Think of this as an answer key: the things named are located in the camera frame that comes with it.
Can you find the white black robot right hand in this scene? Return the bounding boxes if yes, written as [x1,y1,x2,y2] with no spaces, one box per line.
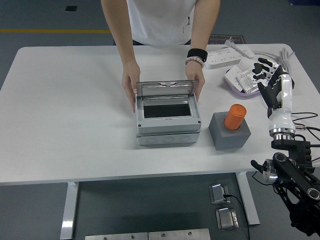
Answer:
[251,57,296,131]

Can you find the person's left hand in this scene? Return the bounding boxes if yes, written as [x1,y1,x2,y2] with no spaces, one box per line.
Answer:
[184,64,207,104]

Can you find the person's right hand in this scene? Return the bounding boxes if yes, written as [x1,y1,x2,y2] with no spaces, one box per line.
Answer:
[121,61,142,114]

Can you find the orange cylindrical battery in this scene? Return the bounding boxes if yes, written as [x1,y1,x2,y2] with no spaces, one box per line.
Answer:
[224,104,248,131]

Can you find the grey plastic junction box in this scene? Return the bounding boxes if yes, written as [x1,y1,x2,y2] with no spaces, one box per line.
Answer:
[135,94,202,147]

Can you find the metal floor socket box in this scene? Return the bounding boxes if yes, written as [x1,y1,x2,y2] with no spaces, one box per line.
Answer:
[215,207,240,231]
[208,183,233,205]

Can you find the black smartwatch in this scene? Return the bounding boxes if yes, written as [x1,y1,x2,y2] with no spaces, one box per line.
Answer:
[186,48,209,63]

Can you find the white power strip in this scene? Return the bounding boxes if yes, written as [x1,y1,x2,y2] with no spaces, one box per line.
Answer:
[203,47,243,70]

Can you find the brown floor sign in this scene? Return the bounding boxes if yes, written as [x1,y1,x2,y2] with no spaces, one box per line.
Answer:
[208,34,247,45]

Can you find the white power plug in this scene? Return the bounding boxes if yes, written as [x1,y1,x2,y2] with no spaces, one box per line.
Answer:
[224,36,241,51]

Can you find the purple plastic tray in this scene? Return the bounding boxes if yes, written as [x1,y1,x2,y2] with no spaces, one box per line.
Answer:
[224,68,263,100]

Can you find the clear plastic packet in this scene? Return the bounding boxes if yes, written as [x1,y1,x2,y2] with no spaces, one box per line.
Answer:
[238,59,257,74]

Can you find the grey cube holder block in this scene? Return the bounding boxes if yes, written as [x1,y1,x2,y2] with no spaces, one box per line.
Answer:
[208,111,252,151]

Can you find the person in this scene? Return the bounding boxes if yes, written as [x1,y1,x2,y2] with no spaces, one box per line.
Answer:
[125,0,196,46]

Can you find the white table leg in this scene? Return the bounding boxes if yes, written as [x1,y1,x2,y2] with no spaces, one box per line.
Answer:
[59,181,80,240]
[236,172,261,226]

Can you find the grey metal plate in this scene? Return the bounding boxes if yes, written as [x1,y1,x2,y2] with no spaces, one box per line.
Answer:
[147,228,211,240]
[84,232,149,240]

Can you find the white bead bracelet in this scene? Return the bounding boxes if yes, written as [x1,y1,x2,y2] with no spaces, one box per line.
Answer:
[184,56,203,66]

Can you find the thin black adapter cord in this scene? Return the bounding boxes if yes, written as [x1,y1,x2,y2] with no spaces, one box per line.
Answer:
[290,112,320,124]

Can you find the white wall switch panel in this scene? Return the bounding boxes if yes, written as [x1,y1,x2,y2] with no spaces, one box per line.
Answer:
[223,65,251,92]

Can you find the packaged wall socket with label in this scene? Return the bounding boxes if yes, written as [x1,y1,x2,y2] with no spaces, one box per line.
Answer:
[236,69,261,95]

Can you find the white power cable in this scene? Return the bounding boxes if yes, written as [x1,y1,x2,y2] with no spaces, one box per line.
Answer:
[234,46,296,76]

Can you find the thin black hanging cable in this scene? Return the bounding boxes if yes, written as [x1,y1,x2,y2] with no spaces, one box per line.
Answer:
[251,171,267,186]

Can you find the black floor socket cable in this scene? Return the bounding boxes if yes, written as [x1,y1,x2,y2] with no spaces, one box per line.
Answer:
[223,193,251,240]

